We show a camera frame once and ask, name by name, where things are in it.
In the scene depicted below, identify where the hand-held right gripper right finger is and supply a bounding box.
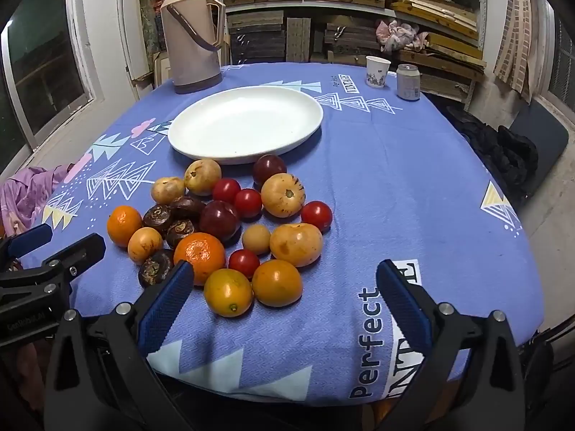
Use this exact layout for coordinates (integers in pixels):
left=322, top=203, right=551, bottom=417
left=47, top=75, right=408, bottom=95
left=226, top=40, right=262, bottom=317
left=376, top=259, right=526, bottom=431

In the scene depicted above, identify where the blue printed tablecloth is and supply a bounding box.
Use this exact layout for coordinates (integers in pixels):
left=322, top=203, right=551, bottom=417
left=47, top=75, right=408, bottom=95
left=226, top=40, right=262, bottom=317
left=20, top=62, right=542, bottom=402

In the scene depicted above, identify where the brick pattern curtain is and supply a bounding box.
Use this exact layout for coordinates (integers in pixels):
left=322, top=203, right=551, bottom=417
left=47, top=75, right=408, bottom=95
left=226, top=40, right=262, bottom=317
left=493, top=0, right=546, bottom=104

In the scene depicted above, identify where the small tan pepino melon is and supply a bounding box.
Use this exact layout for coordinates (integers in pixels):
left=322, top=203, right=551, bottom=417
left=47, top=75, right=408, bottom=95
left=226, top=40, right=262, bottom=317
left=184, top=159, right=222, bottom=196
left=150, top=176, right=186, bottom=205

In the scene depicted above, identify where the pink crumpled cloth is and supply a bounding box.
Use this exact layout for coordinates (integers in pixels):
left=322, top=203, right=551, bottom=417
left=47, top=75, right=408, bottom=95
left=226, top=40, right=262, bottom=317
left=376, top=19, right=431, bottom=53

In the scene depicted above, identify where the dark red plum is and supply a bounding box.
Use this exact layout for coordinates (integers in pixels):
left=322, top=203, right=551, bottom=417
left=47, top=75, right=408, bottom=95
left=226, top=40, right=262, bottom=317
left=199, top=200, right=242, bottom=242
left=252, top=154, right=288, bottom=186

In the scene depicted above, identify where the small yellow loquat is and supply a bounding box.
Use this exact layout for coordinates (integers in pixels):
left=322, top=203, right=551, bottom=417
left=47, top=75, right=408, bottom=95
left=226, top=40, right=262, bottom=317
left=128, top=227, right=164, bottom=265

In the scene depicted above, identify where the white metal shelf rack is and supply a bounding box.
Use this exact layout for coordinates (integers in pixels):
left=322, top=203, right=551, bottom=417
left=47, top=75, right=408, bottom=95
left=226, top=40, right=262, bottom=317
left=144, top=0, right=488, bottom=113

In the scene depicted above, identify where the orange with green stem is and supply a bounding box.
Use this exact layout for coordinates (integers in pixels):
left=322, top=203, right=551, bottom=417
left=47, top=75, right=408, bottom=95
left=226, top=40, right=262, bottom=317
left=203, top=268, right=253, bottom=318

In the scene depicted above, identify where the dark grey chair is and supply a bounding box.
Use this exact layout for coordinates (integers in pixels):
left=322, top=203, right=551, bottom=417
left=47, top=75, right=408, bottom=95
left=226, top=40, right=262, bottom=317
left=507, top=97, right=571, bottom=189

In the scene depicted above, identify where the large tangerine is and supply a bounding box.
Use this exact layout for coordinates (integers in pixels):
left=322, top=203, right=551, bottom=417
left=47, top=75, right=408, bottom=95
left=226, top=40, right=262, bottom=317
left=174, top=232, right=226, bottom=287

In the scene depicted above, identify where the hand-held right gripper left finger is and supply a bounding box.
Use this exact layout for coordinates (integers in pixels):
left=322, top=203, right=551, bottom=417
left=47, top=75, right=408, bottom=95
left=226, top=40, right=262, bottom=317
left=43, top=259, right=195, bottom=431

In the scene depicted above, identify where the beige picture frame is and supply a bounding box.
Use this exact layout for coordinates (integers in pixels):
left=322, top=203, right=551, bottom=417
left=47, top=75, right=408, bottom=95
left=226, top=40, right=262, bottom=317
left=153, top=51, right=174, bottom=87

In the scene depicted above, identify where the black jacket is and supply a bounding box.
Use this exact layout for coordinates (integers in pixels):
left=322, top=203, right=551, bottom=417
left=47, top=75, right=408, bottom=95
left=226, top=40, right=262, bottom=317
left=445, top=105, right=540, bottom=198

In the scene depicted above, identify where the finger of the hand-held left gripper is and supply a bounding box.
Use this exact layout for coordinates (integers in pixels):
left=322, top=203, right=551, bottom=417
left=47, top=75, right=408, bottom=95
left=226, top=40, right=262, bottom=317
left=0, top=223, right=53, bottom=270
left=0, top=233, right=107, bottom=308

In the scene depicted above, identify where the beige thermos flask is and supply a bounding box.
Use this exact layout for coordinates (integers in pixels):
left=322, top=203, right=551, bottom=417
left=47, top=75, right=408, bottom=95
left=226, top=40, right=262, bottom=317
left=159, top=0, right=226, bottom=95

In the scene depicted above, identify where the smooth orange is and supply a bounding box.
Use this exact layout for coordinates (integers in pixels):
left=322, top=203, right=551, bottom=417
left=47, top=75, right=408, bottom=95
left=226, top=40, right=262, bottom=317
left=252, top=259, right=303, bottom=308

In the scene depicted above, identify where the aluminium frame window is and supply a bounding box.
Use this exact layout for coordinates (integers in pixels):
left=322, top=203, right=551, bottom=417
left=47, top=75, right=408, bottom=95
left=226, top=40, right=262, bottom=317
left=0, top=0, right=102, bottom=171

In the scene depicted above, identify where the large yellow pepino melon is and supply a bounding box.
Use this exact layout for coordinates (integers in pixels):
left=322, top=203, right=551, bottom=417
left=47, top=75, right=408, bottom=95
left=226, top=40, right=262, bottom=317
left=270, top=223, right=324, bottom=268

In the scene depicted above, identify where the cherry tomato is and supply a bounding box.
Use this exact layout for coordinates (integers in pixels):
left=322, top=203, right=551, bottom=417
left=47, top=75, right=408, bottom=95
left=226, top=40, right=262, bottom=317
left=212, top=178, right=242, bottom=204
left=300, top=200, right=334, bottom=232
left=233, top=188, right=263, bottom=219
left=229, top=249, right=261, bottom=280

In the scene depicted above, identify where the barred window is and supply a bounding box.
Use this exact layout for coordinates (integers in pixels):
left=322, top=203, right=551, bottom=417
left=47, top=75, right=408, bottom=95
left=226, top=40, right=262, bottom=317
left=537, top=0, right=575, bottom=117

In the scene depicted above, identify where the white plate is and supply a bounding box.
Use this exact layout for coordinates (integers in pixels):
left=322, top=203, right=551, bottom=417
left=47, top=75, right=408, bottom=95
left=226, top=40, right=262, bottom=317
left=167, top=85, right=325, bottom=165

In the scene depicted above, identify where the speckled pepino melon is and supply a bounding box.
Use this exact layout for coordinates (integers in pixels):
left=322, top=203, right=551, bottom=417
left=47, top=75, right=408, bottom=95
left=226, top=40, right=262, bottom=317
left=261, top=173, right=307, bottom=219

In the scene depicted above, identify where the grey drink can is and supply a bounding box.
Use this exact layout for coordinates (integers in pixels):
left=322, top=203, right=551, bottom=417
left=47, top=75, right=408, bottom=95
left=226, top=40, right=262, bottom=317
left=396, top=64, right=422, bottom=101

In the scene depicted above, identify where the tan round longan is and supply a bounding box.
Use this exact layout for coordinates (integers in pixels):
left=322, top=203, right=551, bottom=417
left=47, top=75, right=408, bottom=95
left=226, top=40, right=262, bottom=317
left=242, top=225, right=272, bottom=254

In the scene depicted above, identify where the mottled green board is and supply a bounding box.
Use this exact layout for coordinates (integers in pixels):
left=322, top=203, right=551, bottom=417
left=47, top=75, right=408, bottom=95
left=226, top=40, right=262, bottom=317
left=137, top=0, right=165, bottom=75

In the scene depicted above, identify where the white paper cup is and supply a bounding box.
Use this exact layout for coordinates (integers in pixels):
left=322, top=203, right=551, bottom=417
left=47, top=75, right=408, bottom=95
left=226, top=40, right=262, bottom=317
left=365, top=55, right=392, bottom=89

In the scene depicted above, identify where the purple cloth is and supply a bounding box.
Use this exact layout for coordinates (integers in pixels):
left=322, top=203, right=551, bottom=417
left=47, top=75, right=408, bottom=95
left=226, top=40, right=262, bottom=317
left=0, top=165, right=73, bottom=238

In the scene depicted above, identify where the white wooden plank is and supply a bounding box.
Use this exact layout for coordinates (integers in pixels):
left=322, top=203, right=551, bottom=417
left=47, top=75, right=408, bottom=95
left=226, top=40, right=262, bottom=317
left=116, top=0, right=141, bottom=102

